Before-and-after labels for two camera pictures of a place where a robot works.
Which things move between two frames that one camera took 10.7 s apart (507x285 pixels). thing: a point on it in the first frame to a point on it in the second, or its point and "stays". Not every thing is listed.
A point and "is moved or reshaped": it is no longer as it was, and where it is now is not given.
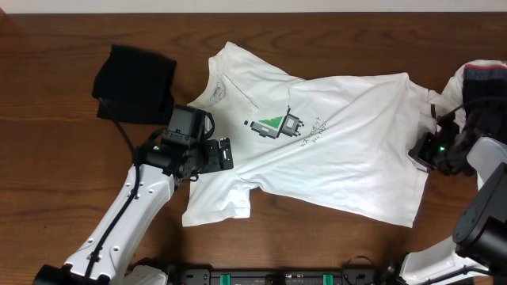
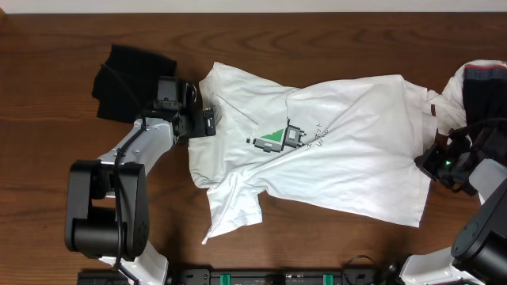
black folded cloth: (137, 85) stays
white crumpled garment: (451, 99) stays
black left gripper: (214, 163) to (199, 129)
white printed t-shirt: (345, 142) is moved or reshaped
